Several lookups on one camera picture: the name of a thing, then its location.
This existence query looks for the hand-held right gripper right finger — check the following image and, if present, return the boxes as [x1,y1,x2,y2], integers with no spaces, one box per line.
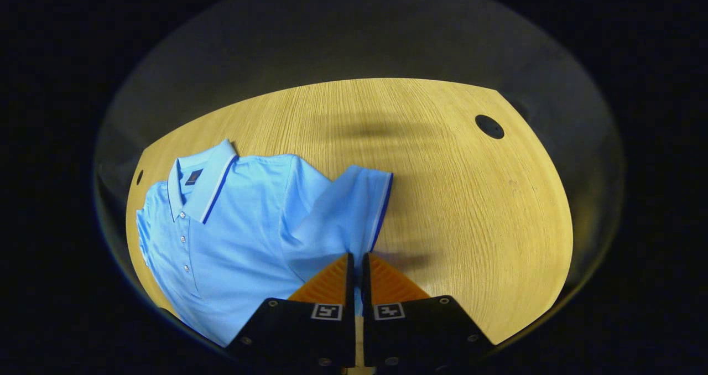
[361,252,496,367]

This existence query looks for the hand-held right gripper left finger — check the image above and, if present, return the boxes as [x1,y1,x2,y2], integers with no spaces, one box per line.
[227,253,356,367]

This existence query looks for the light blue T-shirt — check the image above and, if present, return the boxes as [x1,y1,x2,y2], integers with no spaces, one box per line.
[136,139,394,347]

